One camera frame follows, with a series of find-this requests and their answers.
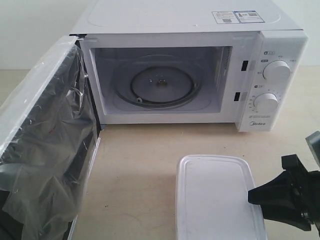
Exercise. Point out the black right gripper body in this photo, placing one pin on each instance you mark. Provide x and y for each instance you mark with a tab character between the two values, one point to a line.
307	191

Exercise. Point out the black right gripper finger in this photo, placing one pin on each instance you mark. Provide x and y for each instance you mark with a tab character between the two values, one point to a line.
292	164
276	199

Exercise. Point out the white plastic food container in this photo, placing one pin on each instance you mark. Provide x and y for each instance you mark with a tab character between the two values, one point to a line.
211	200

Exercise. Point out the white microwave door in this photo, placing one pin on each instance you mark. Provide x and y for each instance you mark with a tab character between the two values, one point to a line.
37	125

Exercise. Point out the white microwave oven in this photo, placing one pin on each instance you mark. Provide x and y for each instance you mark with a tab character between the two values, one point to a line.
233	56

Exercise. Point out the glass microwave turntable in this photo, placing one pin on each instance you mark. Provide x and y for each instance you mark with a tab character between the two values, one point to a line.
158	81

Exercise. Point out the printed label sticker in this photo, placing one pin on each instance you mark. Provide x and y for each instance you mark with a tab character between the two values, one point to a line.
237	17

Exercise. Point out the lower white control knob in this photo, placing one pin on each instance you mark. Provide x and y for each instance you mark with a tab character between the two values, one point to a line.
266	103

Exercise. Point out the white control knob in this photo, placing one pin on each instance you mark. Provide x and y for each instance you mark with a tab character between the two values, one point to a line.
266	103
276	71

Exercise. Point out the upper white control knob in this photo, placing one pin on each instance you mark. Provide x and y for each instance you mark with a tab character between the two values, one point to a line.
276	71

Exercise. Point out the clear plastic protective film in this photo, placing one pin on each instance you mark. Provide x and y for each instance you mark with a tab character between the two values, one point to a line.
45	162

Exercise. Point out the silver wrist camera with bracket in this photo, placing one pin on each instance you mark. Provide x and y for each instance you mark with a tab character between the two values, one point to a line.
313	142

